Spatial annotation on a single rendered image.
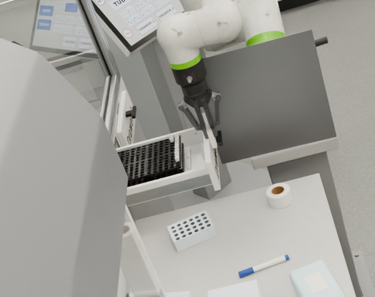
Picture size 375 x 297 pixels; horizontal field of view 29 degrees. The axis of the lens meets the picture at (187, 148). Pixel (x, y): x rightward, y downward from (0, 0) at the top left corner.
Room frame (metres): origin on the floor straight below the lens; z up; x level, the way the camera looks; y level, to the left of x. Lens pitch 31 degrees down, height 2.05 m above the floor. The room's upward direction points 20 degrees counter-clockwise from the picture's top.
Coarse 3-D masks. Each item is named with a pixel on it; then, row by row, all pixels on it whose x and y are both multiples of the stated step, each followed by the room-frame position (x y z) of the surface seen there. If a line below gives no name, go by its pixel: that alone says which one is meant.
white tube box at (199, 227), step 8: (192, 216) 1.71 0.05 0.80; (200, 216) 1.70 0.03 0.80; (208, 216) 1.68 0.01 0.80; (176, 224) 1.70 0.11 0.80; (184, 224) 1.69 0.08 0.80; (192, 224) 1.69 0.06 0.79; (200, 224) 1.67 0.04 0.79; (208, 224) 1.65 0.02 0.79; (176, 232) 1.67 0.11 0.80; (184, 232) 1.65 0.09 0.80; (192, 232) 1.64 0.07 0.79; (200, 232) 1.63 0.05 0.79; (208, 232) 1.63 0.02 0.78; (216, 232) 1.63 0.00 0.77; (176, 240) 1.63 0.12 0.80; (184, 240) 1.63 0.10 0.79; (192, 240) 1.63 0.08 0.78; (200, 240) 1.63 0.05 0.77; (176, 248) 1.62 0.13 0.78; (184, 248) 1.62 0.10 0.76
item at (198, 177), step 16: (192, 128) 2.02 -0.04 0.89; (144, 144) 2.04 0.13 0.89; (192, 144) 2.02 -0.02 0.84; (192, 160) 1.93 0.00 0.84; (176, 176) 1.79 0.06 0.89; (192, 176) 1.78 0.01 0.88; (208, 176) 1.77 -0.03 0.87; (128, 192) 1.82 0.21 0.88; (144, 192) 1.81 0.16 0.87; (160, 192) 1.80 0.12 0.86; (176, 192) 1.79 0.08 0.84
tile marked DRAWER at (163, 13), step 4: (168, 4) 2.81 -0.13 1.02; (164, 8) 2.80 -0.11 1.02; (168, 8) 2.80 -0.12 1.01; (172, 8) 2.80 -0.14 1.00; (156, 12) 2.78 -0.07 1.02; (160, 12) 2.78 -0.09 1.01; (164, 12) 2.78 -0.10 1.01; (168, 12) 2.79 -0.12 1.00; (172, 12) 2.79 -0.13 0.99; (176, 12) 2.79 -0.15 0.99; (160, 16) 2.76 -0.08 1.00; (164, 16) 2.77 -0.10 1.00; (160, 20) 2.75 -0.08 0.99
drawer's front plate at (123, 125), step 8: (128, 96) 2.40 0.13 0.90; (120, 104) 2.30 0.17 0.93; (128, 104) 2.35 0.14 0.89; (120, 112) 2.24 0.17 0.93; (120, 120) 2.18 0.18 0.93; (128, 120) 2.26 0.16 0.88; (120, 128) 2.13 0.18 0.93; (128, 128) 2.21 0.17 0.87; (120, 136) 2.11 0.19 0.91; (128, 136) 2.17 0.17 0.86; (128, 144) 2.13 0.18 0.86
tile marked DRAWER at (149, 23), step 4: (144, 20) 2.74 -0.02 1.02; (148, 20) 2.74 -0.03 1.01; (152, 20) 2.75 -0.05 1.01; (140, 24) 2.72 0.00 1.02; (144, 24) 2.73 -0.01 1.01; (148, 24) 2.73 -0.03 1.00; (152, 24) 2.73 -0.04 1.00; (156, 24) 2.74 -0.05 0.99; (136, 28) 2.71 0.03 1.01; (140, 28) 2.71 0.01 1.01; (144, 28) 2.71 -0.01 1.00; (148, 28) 2.72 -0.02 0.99; (152, 28) 2.72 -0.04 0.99; (140, 32) 2.70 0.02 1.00; (144, 32) 2.70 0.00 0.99
